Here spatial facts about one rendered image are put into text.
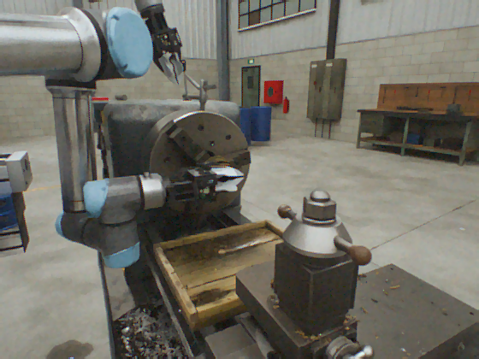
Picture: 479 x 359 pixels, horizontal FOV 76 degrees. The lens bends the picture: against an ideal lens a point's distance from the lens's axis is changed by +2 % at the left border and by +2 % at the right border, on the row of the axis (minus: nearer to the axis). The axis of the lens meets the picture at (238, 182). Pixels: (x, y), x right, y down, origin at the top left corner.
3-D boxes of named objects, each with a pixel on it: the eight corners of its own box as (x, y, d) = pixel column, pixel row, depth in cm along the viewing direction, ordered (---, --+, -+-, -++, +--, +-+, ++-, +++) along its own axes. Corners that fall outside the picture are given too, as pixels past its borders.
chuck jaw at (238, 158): (209, 153, 93) (242, 144, 98) (211, 168, 95) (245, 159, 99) (224, 161, 84) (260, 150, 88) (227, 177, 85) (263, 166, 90)
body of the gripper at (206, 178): (220, 203, 70) (168, 213, 65) (207, 192, 77) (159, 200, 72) (220, 171, 68) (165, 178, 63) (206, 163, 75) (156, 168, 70)
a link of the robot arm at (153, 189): (139, 203, 71) (136, 168, 68) (160, 199, 73) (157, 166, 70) (146, 214, 64) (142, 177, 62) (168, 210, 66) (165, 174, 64)
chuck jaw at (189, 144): (188, 162, 91) (160, 132, 85) (199, 150, 91) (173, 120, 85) (201, 170, 81) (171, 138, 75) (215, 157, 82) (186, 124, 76)
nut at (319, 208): (293, 214, 37) (295, 187, 36) (319, 209, 38) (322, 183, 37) (316, 227, 33) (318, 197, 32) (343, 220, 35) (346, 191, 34)
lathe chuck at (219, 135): (142, 210, 94) (144, 105, 86) (233, 203, 109) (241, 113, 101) (148, 220, 86) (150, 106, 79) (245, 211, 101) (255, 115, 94)
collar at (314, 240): (269, 234, 38) (270, 212, 37) (319, 222, 42) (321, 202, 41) (312, 266, 32) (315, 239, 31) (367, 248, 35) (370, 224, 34)
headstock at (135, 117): (99, 182, 149) (87, 98, 137) (193, 171, 170) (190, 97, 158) (113, 230, 98) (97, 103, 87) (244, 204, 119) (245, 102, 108)
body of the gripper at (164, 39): (160, 56, 87) (142, 9, 82) (153, 59, 95) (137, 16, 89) (185, 48, 90) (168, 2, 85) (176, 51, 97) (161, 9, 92)
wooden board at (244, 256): (154, 256, 82) (152, 244, 81) (267, 229, 98) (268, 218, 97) (191, 332, 57) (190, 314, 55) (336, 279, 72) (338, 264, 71)
